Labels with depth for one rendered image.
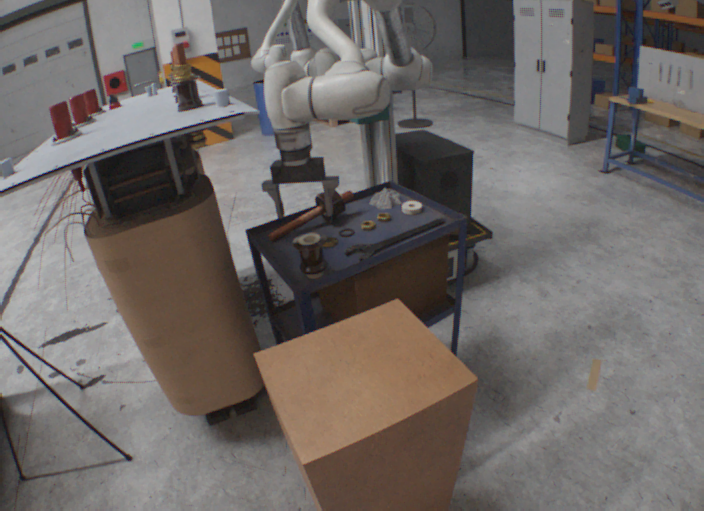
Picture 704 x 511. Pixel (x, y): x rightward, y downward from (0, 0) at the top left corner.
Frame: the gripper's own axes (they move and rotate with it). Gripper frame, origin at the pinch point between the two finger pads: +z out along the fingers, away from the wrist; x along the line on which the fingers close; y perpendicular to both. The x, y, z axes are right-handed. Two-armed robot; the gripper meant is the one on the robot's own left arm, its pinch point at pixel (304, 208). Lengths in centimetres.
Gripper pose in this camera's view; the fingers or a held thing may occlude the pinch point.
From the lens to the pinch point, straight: 106.3
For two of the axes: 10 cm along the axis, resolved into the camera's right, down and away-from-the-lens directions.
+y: -1.1, 5.2, -8.5
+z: 0.9, 8.5, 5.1
